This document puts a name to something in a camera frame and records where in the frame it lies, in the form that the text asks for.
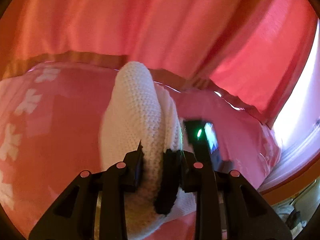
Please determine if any white red black knit sweater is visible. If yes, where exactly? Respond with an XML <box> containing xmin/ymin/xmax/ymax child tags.
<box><xmin>99</xmin><ymin>61</ymin><xmax>196</xmax><ymax>239</ymax></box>

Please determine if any orange pink curtain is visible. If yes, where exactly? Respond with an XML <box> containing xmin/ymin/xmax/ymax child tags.
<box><xmin>1</xmin><ymin>0</ymin><xmax>318</xmax><ymax>125</ymax></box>

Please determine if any pink white patterned blanket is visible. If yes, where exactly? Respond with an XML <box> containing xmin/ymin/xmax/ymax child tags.
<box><xmin>1</xmin><ymin>63</ymin><xmax>280</xmax><ymax>239</ymax></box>

